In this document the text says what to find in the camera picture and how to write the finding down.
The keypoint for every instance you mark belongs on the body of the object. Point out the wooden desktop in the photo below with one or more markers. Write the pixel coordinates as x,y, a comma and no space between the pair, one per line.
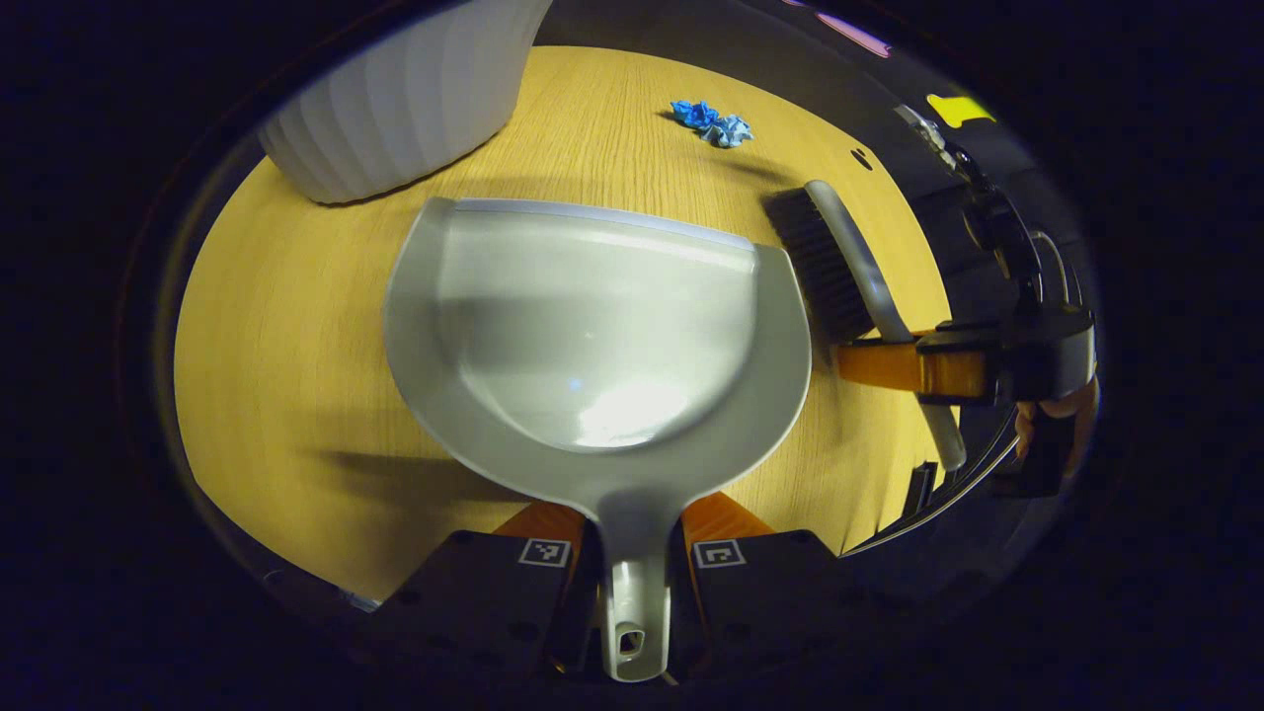
296,346

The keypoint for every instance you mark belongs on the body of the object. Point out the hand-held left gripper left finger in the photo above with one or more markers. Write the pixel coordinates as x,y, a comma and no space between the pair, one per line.
484,602

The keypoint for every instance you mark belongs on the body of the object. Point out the small grey broom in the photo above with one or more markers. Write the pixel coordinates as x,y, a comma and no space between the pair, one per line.
859,267

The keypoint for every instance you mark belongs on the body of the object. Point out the black desk edge clamp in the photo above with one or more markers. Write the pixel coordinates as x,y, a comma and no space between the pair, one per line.
920,489

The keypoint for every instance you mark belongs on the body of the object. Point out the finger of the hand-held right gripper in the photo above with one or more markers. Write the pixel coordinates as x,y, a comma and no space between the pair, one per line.
889,365

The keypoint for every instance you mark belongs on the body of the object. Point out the grey plastic dustpan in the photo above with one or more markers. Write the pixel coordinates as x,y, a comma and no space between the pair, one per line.
592,336

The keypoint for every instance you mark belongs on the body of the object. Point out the light blue paper scrap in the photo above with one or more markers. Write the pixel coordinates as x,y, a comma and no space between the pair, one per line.
731,131

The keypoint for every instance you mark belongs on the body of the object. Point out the white ribbed garbage bin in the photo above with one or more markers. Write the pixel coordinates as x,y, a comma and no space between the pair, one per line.
405,99

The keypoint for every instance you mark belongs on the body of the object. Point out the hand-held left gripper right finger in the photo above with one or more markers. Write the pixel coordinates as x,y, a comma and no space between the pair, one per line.
760,602

